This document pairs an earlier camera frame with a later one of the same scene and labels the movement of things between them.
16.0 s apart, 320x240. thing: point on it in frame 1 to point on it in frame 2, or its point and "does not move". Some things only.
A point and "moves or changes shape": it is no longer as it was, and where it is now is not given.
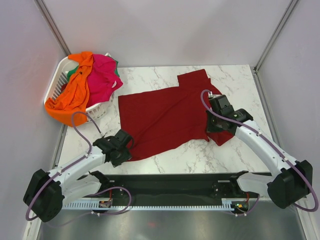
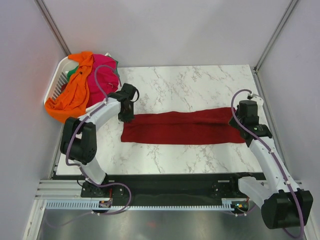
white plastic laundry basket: [97, 112] does not move
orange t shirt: [74, 96] does not move
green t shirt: [75, 69] does not move
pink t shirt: [103, 79] does not move
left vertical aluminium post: [43, 10] does not move
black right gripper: [210, 128] to [232, 123]
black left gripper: [126, 155] to [126, 119]
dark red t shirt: [159, 120] moves or changes shape
